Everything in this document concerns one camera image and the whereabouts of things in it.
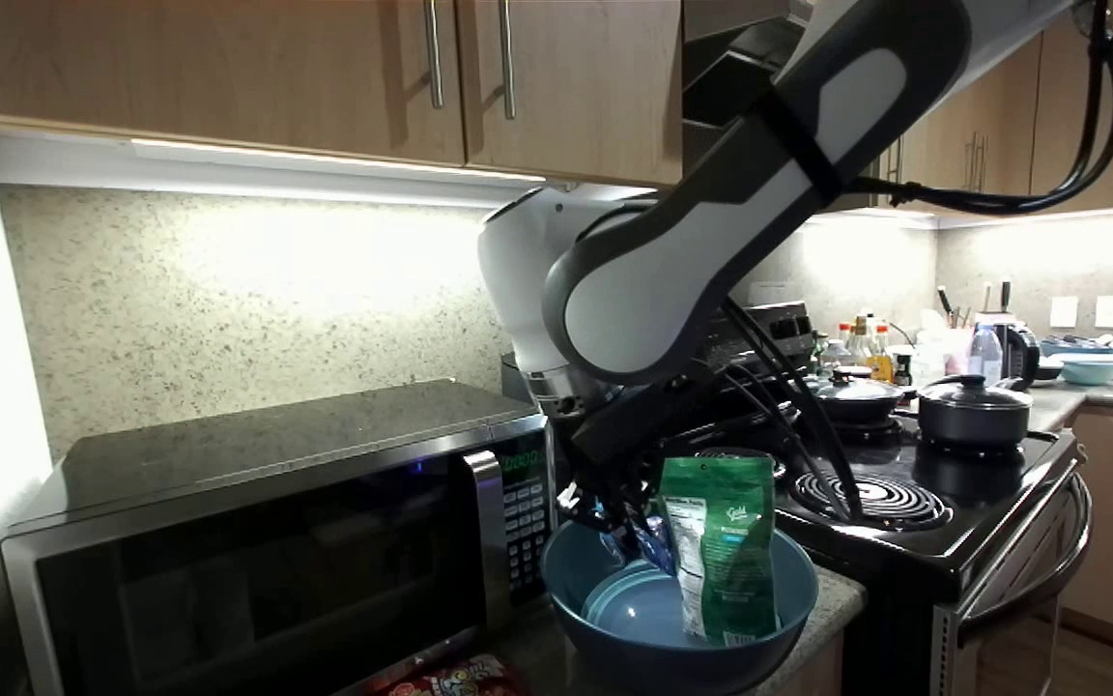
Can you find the wooden upper cabinet door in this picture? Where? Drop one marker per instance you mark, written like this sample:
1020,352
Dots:
194,64
581,80

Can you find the blue dish bowl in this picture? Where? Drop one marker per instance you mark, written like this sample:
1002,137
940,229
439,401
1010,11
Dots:
635,622

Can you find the amber oil bottle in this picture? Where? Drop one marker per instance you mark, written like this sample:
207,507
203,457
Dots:
881,358

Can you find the stainless steel microwave oven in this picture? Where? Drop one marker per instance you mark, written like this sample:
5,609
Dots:
273,556

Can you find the black pot with lid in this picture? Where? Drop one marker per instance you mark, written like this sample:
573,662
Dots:
971,421

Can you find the white wall outlet plate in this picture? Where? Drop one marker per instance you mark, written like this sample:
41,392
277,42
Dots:
1065,311

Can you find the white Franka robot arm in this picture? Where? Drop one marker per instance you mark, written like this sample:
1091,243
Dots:
659,284

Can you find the dark blue sachet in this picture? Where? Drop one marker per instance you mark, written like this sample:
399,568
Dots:
653,547

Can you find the clear plastic bottle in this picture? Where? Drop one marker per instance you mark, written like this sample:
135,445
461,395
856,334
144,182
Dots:
981,352

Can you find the light blue bowl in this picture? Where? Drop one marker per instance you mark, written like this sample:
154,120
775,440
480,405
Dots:
1095,370

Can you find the black kettle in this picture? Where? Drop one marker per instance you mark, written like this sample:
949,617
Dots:
1020,351

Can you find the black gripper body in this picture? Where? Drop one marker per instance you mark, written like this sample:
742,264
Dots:
618,456

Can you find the steel range hood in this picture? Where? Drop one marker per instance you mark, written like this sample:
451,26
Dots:
725,64

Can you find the black electric stove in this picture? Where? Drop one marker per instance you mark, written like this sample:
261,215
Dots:
966,528

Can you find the black pan with lid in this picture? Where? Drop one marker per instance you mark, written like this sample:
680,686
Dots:
869,405

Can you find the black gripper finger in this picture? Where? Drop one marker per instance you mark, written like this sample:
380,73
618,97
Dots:
599,511
637,521

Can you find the green sachet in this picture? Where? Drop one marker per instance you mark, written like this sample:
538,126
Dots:
734,556

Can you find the under-cabinet light strip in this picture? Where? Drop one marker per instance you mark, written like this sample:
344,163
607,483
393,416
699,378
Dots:
261,167

